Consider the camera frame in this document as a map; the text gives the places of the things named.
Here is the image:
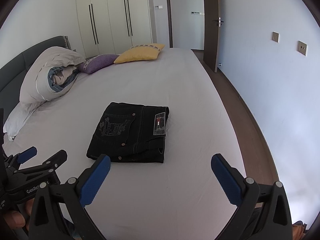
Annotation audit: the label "person's left hand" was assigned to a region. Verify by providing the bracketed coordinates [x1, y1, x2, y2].
[0, 197, 35, 231]

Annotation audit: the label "white pillow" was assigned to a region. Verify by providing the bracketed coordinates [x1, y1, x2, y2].
[3, 101, 43, 142]

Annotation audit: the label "grey headboard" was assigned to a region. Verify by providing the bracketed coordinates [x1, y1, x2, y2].
[0, 35, 73, 110]

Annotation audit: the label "brown door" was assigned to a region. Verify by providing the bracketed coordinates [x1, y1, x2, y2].
[201, 0, 222, 73]

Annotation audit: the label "cream wardrobe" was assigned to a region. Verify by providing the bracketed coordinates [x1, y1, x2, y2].
[76, 0, 154, 59]

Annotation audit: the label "brown door frame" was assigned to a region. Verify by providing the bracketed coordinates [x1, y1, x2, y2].
[164, 0, 174, 49]

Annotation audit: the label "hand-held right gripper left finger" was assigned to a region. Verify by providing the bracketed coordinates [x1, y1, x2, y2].
[29, 154, 112, 240]

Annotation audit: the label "purple pillow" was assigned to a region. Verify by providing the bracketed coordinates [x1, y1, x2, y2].
[77, 54, 120, 74]

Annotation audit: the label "black pants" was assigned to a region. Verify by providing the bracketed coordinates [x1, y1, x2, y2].
[86, 102, 170, 164]

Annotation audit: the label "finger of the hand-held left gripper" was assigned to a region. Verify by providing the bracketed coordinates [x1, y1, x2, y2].
[4, 146, 38, 172]
[37, 150, 68, 175]

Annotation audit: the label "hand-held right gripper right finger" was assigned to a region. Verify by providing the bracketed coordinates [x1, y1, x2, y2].
[211, 153, 293, 240]

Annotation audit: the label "white duvet with blue lining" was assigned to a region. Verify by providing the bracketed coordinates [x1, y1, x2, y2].
[19, 46, 87, 105]

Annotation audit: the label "black wardrobe handle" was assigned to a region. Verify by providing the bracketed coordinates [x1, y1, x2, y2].
[123, 0, 130, 37]
[126, 0, 133, 36]
[88, 4, 96, 45]
[91, 3, 99, 44]

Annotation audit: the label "yellow pillow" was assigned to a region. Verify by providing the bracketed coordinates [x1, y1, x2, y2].
[114, 43, 166, 64]

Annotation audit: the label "orange cloth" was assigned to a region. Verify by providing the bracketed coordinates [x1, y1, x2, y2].
[291, 220, 308, 240]

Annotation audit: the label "bed with white sheet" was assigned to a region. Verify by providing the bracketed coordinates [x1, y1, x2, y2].
[2, 47, 247, 240]

